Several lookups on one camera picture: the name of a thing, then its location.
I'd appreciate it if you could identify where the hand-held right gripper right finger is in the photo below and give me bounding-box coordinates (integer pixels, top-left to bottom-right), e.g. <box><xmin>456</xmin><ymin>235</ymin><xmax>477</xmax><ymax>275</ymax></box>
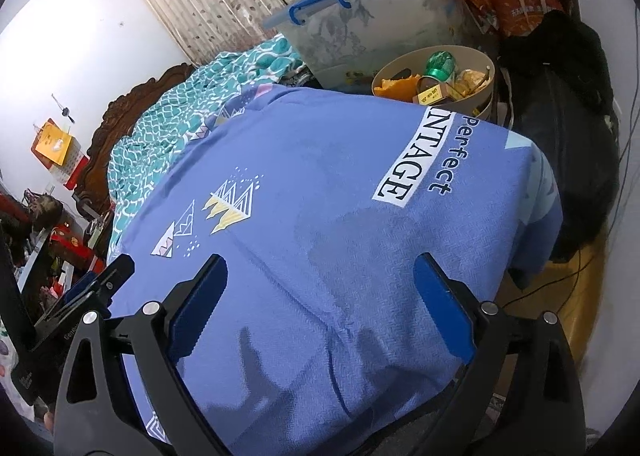
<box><xmin>414</xmin><ymin>252</ymin><xmax>587</xmax><ymax>456</ymax></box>

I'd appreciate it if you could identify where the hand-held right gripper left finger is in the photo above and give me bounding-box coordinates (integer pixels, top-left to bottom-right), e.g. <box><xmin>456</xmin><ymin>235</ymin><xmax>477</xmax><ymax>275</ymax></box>
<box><xmin>52</xmin><ymin>253</ymin><xmax>232</xmax><ymax>456</ymax></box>

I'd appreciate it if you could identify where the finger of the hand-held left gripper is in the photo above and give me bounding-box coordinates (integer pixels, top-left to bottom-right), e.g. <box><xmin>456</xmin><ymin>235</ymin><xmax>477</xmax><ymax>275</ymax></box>
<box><xmin>64</xmin><ymin>254</ymin><xmax>137</xmax><ymax>311</ymax></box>

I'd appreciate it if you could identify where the beige plastic bin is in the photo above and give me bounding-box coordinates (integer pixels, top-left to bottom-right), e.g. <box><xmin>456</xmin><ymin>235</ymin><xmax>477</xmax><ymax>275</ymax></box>
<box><xmin>371</xmin><ymin>46</ymin><xmax>497</xmax><ymax>123</ymax></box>

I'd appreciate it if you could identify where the red gift box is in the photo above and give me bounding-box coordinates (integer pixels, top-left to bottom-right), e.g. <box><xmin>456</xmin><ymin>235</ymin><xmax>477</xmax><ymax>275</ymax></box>
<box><xmin>47</xmin><ymin>225</ymin><xmax>106</xmax><ymax>269</ymax></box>

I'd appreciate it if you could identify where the dark brown handbag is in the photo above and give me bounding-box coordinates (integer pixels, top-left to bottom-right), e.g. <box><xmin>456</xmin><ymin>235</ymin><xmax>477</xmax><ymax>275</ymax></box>
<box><xmin>22</xmin><ymin>190</ymin><xmax>65</xmax><ymax>233</ymax></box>

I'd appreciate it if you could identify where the blue printed blanket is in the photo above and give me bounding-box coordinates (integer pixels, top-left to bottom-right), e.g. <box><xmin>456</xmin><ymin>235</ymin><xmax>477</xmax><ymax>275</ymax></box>
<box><xmin>107</xmin><ymin>83</ymin><xmax>562</xmax><ymax>456</ymax></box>

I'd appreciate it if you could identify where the carved wooden headboard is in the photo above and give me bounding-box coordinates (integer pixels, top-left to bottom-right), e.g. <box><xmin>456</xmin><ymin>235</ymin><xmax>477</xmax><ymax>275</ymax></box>
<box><xmin>74</xmin><ymin>63</ymin><xmax>197</xmax><ymax>261</ymax></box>

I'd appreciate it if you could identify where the teal patterned blanket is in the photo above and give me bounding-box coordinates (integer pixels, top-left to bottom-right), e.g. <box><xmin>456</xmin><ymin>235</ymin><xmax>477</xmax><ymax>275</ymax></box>
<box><xmin>107</xmin><ymin>33</ymin><xmax>307</xmax><ymax>247</ymax></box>

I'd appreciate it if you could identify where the black bag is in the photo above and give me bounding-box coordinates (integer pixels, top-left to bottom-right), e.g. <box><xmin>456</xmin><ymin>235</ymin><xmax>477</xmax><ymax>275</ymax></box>
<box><xmin>499</xmin><ymin>10</ymin><xmax>622</xmax><ymax>263</ymax></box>

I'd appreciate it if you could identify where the yellow cardboard box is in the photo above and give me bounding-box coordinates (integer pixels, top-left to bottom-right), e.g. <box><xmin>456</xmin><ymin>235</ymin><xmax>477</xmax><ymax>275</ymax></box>
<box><xmin>414</xmin><ymin>77</ymin><xmax>452</xmax><ymax>105</ymax></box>

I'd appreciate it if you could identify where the orange peel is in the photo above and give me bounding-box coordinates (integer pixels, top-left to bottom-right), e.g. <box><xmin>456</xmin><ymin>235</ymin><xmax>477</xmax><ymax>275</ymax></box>
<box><xmin>373</xmin><ymin>74</ymin><xmax>422</xmax><ymax>99</ymax></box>

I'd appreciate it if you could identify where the yellow snack packet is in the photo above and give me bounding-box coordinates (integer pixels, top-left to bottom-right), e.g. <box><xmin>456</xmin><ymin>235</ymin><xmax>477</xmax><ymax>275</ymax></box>
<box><xmin>451</xmin><ymin>68</ymin><xmax>492</xmax><ymax>97</ymax></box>

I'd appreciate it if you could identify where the green plastic bottle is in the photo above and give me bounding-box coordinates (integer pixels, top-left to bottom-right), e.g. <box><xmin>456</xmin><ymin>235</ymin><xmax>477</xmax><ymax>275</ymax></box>
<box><xmin>425</xmin><ymin>50</ymin><xmax>459</xmax><ymax>82</ymax></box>

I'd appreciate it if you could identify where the black white patterned cloth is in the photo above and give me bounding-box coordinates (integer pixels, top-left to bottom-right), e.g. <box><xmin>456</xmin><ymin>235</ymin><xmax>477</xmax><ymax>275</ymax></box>
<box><xmin>279</xmin><ymin>64</ymin><xmax>322</xmax><ymax>87</ymax></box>

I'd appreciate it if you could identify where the clear storage box blue lid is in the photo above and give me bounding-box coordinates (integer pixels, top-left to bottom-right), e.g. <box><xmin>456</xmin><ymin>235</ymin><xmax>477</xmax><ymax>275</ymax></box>
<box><xmin>262</xmin><ymin>0</ymin><xmax>482</xmax><ymax>92</ymax></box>

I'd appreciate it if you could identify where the small orange snack bag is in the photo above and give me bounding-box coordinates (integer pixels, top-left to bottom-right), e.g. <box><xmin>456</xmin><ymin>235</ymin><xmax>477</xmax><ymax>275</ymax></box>
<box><xmin>462</xmin><ymin>0</ymin><xmax>502</xmax><ymax>34</ymax></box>

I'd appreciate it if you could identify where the large orange snack bag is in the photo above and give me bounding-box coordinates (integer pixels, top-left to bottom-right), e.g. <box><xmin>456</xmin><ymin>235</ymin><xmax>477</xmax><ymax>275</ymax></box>
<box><xmin>495</xmin><ymin>0</ymin><xmax>567</xmax><ymax>37</ymax></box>

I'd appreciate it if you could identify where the yellow wall calendar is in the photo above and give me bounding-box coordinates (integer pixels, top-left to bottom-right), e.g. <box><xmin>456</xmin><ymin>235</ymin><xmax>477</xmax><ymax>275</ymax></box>
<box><xmin>32</xmin><ymin>120</ymin><xmax>82</xmax><ymax>183</ymax></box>

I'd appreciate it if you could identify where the white bag strap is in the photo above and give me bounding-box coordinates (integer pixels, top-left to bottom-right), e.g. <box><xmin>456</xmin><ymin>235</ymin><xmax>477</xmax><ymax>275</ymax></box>
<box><xmin>492</xmin><ymin>70</ymin><xmax>517</xmax><ymax>131</ymax></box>

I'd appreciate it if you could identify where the black cable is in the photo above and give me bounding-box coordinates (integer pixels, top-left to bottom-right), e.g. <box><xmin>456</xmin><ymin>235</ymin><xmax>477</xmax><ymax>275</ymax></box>
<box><xmin>500</xmin><ymin>3</ymin><xmax>640</xmax><ymax>309</ymax></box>

